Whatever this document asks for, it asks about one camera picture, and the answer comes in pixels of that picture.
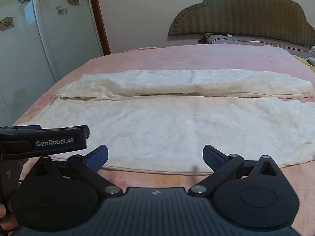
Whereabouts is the pink bed blanket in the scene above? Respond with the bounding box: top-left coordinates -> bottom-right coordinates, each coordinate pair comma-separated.
12,43 -> 315,236

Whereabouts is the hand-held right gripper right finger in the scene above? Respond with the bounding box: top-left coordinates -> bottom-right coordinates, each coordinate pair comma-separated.
188,144 -> 283,198

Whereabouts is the person's left hand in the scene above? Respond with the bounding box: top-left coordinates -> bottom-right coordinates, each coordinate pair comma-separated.
0,202 -> 20,231

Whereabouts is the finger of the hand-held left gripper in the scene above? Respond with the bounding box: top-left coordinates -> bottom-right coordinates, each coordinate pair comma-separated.
0,124 -> 90,142

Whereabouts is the brown wooden wardrobe frame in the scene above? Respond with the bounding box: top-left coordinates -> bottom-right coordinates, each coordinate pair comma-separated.
87,0 -> 112,56

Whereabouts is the yellow blanket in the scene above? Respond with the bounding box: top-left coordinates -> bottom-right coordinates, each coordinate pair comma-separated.
294,55 -> 315,73

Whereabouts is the cream towel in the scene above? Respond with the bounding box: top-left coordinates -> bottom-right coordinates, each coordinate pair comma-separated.
17,69 -> 315,175

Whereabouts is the olive striped padded headboard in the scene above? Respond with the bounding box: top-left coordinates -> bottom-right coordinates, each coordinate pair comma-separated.
168,0 -> 315,50

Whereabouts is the grey striped pillow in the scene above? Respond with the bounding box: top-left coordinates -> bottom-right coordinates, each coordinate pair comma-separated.
197,32 -> 311,53

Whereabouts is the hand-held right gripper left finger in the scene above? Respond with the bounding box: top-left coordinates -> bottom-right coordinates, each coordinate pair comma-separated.
34,145 -> 124,198

